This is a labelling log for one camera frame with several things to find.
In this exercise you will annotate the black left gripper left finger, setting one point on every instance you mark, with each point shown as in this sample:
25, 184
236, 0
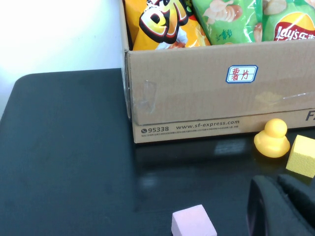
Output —
270, 211

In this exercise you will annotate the yellow foam cube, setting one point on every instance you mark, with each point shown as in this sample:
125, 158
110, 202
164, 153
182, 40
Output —
302, 157

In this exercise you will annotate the orange potato stick snack bag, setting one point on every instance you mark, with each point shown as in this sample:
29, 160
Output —
157, 22

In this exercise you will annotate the white label with red writing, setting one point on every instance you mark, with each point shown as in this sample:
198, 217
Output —
241, 73

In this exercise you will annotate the green cucumber Lay's chip bag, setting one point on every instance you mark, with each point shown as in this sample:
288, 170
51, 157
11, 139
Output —
221, 24

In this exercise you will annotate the light pink foam block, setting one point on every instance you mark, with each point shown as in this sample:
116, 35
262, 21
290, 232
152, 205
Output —
192, 221

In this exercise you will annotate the yellow rubber duck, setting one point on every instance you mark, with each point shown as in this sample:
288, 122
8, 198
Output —
272, 142

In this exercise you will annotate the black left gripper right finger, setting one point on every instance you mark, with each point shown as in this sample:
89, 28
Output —
302, 199

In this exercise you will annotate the green Lay's bag with logo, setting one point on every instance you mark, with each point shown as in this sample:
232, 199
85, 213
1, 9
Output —
290, 27

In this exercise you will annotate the cardboard box with F2 print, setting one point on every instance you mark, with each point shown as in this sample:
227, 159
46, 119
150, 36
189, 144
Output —
184, 98

